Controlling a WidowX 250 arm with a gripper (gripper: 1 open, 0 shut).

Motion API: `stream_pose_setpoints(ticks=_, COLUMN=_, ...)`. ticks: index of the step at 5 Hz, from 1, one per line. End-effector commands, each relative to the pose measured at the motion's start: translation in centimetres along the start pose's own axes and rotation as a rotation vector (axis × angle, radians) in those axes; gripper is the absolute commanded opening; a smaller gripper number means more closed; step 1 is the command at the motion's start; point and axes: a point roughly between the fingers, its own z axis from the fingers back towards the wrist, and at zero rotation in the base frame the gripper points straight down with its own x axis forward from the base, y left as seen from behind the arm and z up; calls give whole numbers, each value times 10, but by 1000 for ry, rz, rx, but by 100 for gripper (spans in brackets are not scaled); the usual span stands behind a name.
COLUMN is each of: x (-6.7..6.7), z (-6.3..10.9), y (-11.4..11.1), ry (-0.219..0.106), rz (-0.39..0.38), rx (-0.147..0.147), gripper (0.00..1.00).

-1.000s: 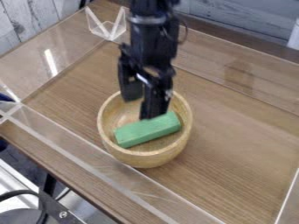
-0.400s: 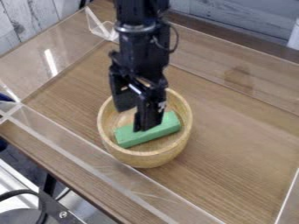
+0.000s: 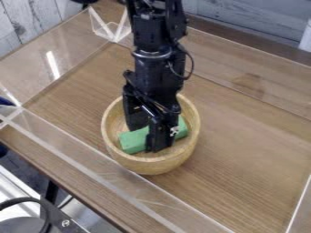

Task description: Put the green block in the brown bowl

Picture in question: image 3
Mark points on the black table leg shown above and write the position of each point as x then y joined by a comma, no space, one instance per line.
52,192

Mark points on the green rectangular block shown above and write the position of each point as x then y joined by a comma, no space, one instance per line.
132,140

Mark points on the blue object at left edge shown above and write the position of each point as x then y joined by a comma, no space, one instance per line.
5,102

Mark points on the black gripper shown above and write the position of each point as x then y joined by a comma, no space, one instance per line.
149,96

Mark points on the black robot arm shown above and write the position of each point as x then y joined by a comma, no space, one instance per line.
158,25

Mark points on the grey metal bracket with screw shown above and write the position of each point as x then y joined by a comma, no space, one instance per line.
63,224

